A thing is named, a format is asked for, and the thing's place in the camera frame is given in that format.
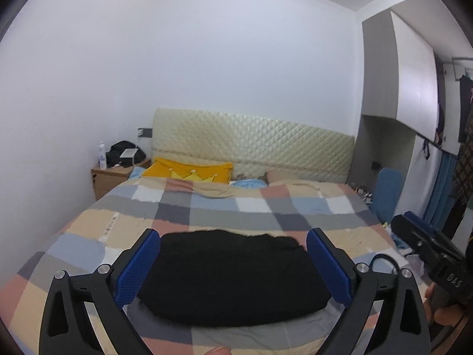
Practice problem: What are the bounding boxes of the black puffer jacket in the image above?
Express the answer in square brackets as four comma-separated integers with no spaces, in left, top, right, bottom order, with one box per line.
[138,230,331,327]

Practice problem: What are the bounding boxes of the person's right hand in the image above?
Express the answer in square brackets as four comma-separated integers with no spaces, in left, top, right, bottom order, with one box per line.
[423,283,469,327]

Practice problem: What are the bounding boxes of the blue curtain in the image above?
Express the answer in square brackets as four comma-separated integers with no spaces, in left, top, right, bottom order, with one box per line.
[423,151,457,230]

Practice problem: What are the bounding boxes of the patchwork plaid duvet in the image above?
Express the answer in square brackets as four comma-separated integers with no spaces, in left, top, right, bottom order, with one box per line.
[1,178,406,354]

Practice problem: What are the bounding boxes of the wooden nightstand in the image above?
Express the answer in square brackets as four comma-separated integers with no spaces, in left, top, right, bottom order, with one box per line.
[90,166,134,200]

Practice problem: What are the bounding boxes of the white lotion bottle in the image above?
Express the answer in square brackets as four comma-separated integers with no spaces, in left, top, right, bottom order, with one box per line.
[99,142,107,170]

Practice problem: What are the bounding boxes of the black bag on nightstand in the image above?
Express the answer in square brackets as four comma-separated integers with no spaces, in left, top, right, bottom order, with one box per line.
[106,140,147,168]

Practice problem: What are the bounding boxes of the pink pillow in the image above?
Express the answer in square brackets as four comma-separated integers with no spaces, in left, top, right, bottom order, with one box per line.
[265,169,335,186]

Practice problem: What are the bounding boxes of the grey white overhead cabinet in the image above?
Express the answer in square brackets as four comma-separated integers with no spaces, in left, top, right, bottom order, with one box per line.
[362,10,438,141]

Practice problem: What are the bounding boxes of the light blue pillow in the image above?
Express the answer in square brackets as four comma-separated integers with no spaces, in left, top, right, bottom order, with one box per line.
[230,179,268,189]

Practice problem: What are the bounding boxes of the yellow crown pillow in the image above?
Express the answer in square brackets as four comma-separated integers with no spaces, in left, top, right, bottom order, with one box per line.
[142,158,233,184]

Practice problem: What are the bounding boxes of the cream quilted headboard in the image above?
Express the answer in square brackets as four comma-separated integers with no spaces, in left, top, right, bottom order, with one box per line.
[152,108,355,183]

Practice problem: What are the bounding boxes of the wall power socket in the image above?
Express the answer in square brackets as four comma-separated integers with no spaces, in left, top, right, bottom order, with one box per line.
[137,128,152,139]

